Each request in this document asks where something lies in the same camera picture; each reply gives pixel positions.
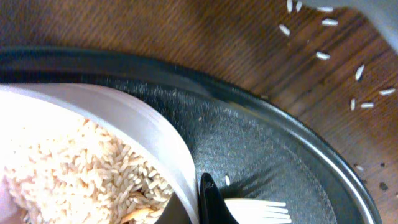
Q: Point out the white bowl with rice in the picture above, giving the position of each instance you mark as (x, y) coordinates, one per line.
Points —
(75, 153)

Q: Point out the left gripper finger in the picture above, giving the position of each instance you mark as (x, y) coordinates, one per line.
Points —
(213, 209)

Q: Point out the grey dishwasher rack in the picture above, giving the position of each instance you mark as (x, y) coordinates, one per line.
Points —
(381, 13)

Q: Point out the round black serving tray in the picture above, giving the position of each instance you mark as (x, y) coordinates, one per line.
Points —
(250, 147)

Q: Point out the white plastic fork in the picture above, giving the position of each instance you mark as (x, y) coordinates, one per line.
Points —
(246, 210)

